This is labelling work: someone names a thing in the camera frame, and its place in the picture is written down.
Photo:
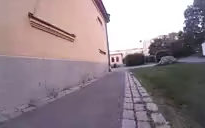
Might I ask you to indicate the orange building with grey base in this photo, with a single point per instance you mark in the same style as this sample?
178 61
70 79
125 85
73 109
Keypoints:
40 50

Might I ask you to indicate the grey cobblestone strip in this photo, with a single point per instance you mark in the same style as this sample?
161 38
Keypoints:
134 106

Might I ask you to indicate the cobblestone edge along wall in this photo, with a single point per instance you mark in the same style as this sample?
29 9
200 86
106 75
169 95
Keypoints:
30 106

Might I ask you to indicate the dark trimmed hedge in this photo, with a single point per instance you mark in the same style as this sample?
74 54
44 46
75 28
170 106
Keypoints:
134 59

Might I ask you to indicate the pale low building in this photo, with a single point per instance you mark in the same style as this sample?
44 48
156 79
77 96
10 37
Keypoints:
117 58

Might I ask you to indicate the grey asphalt path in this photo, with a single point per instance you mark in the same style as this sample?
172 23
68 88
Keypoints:
90 106

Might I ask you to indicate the dark bushy tree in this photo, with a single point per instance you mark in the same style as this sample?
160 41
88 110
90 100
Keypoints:
165 46

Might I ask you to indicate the grey drainpipe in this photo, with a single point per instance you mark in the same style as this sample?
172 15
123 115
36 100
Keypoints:
107 46

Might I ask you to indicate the green grass lawn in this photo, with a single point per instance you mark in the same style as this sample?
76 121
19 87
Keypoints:
183 86

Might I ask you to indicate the tall dark tree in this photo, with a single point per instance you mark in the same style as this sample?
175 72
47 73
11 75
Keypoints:
199 23

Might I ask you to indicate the large pale boulder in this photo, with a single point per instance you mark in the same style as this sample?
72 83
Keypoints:
166 60

